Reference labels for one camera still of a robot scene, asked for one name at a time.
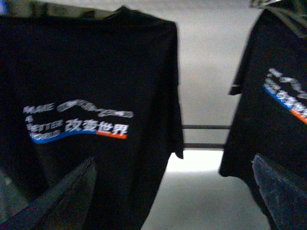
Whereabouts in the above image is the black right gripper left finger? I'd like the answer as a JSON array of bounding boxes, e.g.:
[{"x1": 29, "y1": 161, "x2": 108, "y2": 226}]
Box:
[{"x1": 0, "y1": 158, "x2": 96, "y2": 230}]

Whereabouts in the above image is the black printed t-shirt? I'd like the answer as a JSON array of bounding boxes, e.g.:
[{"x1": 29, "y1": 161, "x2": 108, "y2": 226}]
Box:
[
  {"x1": 219, "y1": 10, "x2": 307, "y2": 230},
  {"x1": 0, "y1": 7, "x2": 184, "y2": 230}
]

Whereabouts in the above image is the grey metal drying rack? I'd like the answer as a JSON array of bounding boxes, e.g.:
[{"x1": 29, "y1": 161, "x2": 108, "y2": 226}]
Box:
[{"x1": 183, "y1": 125, "x2": 230, "y2": 149}]

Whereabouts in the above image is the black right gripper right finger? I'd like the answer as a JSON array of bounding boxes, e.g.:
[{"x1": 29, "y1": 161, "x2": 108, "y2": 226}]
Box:
[{"x1": 252, "y1": 154, "x2": 307, "y2": 230}]

